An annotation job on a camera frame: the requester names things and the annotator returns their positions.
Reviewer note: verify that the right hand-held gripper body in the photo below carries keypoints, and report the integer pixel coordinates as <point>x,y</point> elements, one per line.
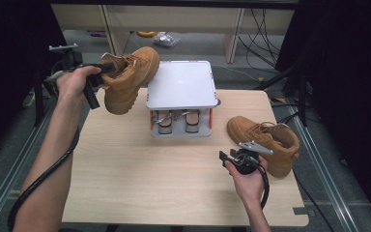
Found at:
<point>248,161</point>

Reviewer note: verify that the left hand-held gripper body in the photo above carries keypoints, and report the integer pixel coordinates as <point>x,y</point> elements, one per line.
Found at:
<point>72,58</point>

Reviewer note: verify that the person's left hand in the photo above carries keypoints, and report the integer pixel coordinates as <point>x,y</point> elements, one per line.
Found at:
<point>71,85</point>

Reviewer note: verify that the person's right hand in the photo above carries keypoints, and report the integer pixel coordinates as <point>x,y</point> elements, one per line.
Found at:
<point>251,187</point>

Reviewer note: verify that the black curtain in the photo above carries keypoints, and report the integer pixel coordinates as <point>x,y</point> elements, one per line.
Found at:
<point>351,64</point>
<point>6,48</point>

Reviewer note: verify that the white two-tier shoe rack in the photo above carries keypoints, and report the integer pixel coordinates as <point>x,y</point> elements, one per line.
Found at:
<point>182,83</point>

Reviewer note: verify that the clear plastic bag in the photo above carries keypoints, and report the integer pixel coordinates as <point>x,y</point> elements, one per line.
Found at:
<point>166,39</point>

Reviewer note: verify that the tan suede boot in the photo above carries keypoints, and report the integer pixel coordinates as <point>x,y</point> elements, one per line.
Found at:
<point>125,87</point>
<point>254,130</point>

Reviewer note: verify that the aluminium floor rail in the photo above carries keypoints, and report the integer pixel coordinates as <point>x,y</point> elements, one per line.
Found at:
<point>319,170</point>
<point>0,199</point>

